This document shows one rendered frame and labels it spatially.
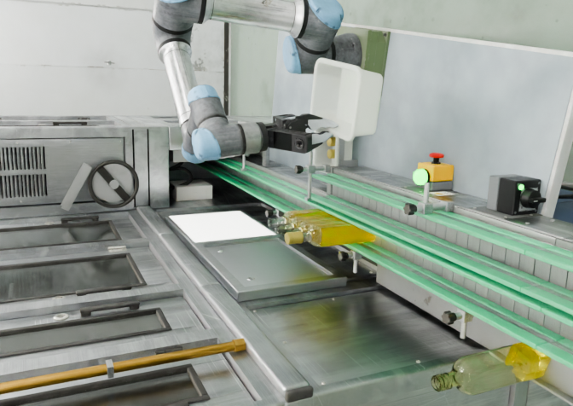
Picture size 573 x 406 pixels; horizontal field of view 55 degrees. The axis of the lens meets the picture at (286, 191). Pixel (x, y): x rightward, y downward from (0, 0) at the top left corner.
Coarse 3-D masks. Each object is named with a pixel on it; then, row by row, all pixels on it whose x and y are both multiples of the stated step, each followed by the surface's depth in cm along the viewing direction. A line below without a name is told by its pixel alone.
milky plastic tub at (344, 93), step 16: (320, 64) 140; (336, 64) 131; (320, 80) 142; (336, 80) 143; (352, 80) 138; (368, 80) 124; (320, 96) 143; (336, 96) 145; (352, 96) 139; (368, 96) 126; (320, 112) 145; (336, 112) 146; (352, 112) 139; (368, 112) 127; (336, 128) 136; (352, 128) 126; (368, 128) 129
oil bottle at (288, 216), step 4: (288, 212) 172; (292, 212) 172; (296, 212) 172; (300, 212) 172; (304, 212) 172; (308, 212) 173; (312, 212) 173; (316, 212) 174; (320, 212) 174; (324, 212) 175; (284, 216) 172; (288, 216) 170; (292, 216) 170; (296, 216) 170; (300, 216) 171; (288, 220) 170
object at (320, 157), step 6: (318, 132) 203; (336, 138) 189; (324, 144) 205; (336, 144) 189; (318, 150) 205; (324, 150) 206; (336, 150) 190; (318, 156) 205; (324, 156) 206; (336, 156) 190; (318, 162) 206; (324, 162) 207; (330, 162) 207; (336, 162) 190
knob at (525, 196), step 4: (528, 188) 121; (532, 188) 122; (524, 192) 121; (528, 192) 120; (532, 192) 120; (536, 192) 120; (524, 196) 121; (528, 196) 120; (532, 196) 120; (536, 196) 120; (540, 196) 121; (520, 200) 121; (524, 200) 121; (528, 200) 120; (532, 200) 119; (536, 200) 119; (540, 200) 119; (544, 200) 120; (524, 204) 121; (528, 204) 120; (532, 204) 120; (536, 204) 121
